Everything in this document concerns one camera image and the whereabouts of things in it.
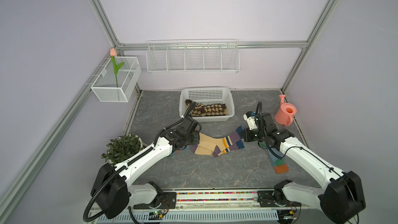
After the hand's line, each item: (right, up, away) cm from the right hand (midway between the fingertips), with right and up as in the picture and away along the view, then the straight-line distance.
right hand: (241, 132), depth 83 cm
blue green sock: (+21, -18, 0) cm, 27 cm away
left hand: (-24, -3, -2) cm, 24 cm away
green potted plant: (-58, -5, -11) cm, 60 cm away
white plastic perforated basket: (-17, +22, +29) cm, 40 cm away
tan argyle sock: (-20, +11, +21) cm, 31 cm away
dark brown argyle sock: (-31, +16, +24) cm, 42 cm away
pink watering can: (+29, +8, +10) cm, 32 cm away
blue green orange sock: (-35, -13, +6) cm, 38 cm away
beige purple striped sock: (-18, -7, +1) cm, 20 cm away
